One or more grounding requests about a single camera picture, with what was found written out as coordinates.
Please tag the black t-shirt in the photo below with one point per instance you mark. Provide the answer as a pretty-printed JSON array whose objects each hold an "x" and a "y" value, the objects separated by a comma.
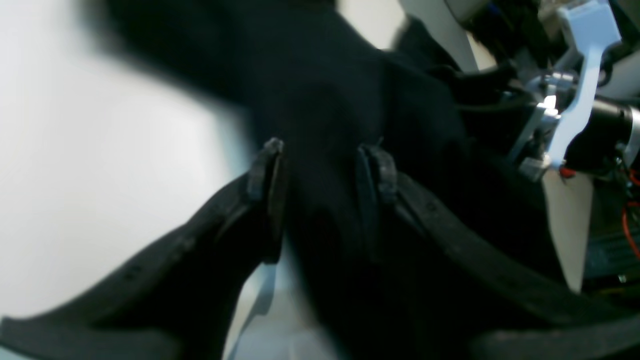
[{"x": 307, "y": 77}]

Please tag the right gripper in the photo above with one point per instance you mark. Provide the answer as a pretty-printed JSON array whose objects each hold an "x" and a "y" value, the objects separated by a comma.
[{"x": 574, "y": 127}]

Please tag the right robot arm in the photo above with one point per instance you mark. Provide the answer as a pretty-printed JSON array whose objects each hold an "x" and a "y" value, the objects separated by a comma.
[{"x": 594, "y": 220}]

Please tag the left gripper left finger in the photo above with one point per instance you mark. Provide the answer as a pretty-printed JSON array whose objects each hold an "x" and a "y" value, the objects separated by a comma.
[{"x": 175, "y": 299}]

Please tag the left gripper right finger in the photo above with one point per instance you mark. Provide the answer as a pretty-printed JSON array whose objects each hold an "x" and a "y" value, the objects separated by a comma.
[{"x": 475, "y": 280}]

